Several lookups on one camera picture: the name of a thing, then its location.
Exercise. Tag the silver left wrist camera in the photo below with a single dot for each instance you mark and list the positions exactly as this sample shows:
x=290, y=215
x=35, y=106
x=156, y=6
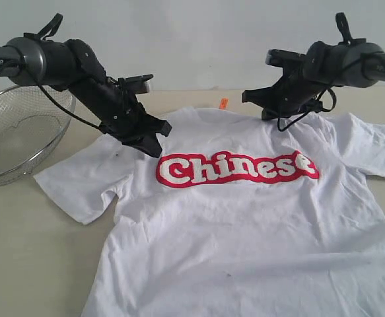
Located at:
x=136, y=84

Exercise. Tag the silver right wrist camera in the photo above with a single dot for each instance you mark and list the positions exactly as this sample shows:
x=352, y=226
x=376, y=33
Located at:
x=284, y=58

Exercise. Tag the white shirt with red print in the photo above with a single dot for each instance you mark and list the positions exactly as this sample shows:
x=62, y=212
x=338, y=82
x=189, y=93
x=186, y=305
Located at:
x=235, y=218

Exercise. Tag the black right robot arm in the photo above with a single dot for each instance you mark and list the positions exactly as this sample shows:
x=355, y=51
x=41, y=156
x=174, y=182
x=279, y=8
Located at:
x=307, y=75

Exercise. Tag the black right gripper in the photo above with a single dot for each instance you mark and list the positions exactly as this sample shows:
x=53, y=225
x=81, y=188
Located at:
x=285, y=97

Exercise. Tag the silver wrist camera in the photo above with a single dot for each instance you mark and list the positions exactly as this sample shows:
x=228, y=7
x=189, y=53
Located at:
x=284, y=58
x=136, y=84

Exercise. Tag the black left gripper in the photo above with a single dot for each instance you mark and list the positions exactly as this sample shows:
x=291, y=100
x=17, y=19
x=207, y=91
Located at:
x=127, y=121

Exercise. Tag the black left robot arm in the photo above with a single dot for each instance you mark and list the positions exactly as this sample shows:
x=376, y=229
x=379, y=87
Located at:
x=74, y=67

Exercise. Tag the metal wire mesh basket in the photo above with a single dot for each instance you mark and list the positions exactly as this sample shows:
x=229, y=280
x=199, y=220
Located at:
x=32, y=123

